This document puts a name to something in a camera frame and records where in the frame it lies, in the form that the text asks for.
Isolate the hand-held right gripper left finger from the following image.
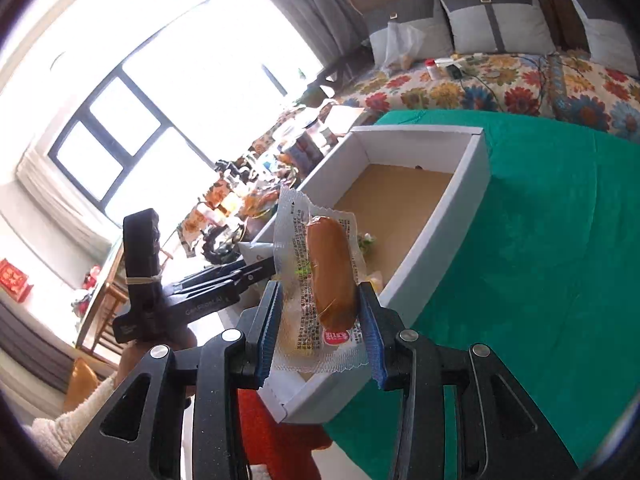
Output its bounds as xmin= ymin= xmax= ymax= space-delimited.
xmin=57 ymin=280 xmax=284 ymax=480

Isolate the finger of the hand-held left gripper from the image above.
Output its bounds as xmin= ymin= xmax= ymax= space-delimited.
xmin=172 ymin=256 xmax=279 ymax=297

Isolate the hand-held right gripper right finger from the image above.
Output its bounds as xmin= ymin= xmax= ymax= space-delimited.
xmin=356 ymin=281 xmax=581 ymax=480

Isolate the clear sausage packet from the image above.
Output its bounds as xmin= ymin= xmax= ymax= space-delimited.
xmin=270 ymin=185 xmax=368 ymax=374

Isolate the white cardboard box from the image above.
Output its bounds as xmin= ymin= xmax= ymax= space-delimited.
xmin=215 ymin=126 xmax=492 ymax=423

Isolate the person's left forearm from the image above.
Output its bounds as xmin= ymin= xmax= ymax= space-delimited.
xmin=31 ymin=372 xmax=128 ymax=480

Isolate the person's left hand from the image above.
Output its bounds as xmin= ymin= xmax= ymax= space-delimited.
xmin=116 ymin=329 xmax=199 ymax=387

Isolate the floral side table cloth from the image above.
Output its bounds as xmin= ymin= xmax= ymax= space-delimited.
xmin=177 ymin=180 xmax=261 ymax=256

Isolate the wooden chair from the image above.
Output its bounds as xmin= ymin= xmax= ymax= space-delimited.
xmin=74 ymin=245 xmax=173 ymax=367

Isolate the red cloth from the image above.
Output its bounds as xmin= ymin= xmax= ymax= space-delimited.
xmin=237 ymin=387 xmax=333 ymax=480

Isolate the red box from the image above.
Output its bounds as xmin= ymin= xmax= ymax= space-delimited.
xmin=0 ymin=258 xmax=35 ymax=304

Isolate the yellow cushion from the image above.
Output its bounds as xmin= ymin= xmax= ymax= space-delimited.
xmin=63 ymin=357 xmax=102 ymax=413

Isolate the window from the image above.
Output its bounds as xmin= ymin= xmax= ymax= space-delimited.
xmin=0 ymin=0 xmax=327 ymax=221

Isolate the green tablecloth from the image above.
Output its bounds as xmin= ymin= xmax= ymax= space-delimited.
xmin=320 ymin=109 xmax=640 ymax=471

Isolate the clear plastic bag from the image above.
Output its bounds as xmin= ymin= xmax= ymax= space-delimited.
xmin=382 ymin=21 xmax=426 ymax=72

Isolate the grey curtain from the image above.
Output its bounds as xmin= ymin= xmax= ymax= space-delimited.
xmin=240 ymin=0 xmax=372 ymax=69

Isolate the floral sofa cover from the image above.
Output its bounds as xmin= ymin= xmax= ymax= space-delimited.
xmin=330 ymin=50 xmax=640 ymax=144

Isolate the grey two-tone pillow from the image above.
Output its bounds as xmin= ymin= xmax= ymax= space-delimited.
xmin=367 ymin=10 xmax=454 ymax=69
xmin=557 ymin=0 xmax=640 ymax=79
xmin=432 ymin=0 xmax=557 ymax=55

